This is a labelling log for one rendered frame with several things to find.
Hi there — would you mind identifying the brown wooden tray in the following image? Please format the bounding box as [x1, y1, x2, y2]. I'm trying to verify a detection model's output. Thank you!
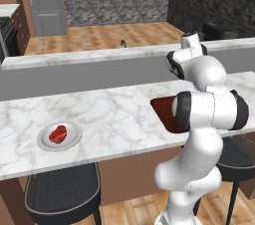
[149, 95, 187, 134]

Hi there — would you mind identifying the black appliance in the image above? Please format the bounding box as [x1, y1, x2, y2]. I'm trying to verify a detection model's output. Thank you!
[200, 21, 240, 42]

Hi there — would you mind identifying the grey fridge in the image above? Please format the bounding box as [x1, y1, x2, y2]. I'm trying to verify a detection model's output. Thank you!
[22, 0, 69, 37]

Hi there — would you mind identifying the grey round plate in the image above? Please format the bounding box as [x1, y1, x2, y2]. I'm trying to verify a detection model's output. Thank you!
[36, 121, 84, 153]

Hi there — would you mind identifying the black bar stool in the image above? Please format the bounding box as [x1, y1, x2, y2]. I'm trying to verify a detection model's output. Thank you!
[24, 161, 103, 225]
[193, 134, 255, 225]

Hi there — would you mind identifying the brown cupboard run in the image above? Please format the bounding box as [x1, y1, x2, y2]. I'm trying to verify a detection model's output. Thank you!
[9, 0, 32, 56]

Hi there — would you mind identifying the black stove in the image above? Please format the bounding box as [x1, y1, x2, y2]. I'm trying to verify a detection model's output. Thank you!
[0, 16, 21, 65]

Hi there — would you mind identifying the red raw steak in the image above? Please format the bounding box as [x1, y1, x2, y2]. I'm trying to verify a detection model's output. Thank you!
[48, 124, 68, 145]

